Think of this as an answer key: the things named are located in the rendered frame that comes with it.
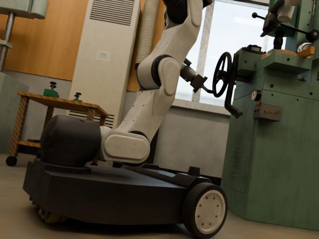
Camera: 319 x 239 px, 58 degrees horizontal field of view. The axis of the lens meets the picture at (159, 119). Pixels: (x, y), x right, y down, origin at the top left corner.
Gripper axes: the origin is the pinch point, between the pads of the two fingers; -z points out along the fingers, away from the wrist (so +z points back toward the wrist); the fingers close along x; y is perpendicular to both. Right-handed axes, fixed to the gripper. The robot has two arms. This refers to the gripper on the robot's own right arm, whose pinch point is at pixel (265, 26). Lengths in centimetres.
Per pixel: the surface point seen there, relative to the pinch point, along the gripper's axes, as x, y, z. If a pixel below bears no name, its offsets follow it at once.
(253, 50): 13.8, -1.8, -5.6
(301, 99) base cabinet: 39.2, 27.0, 8.1
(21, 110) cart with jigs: 85, -137, -56
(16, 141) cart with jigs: 107, -134, -55
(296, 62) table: 23.4, 14.4, 17.4
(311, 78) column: 20.7, 36.7, -3.2
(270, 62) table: 26.0, 2.2, 13.5
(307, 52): 18.3, 17.1, 20.7
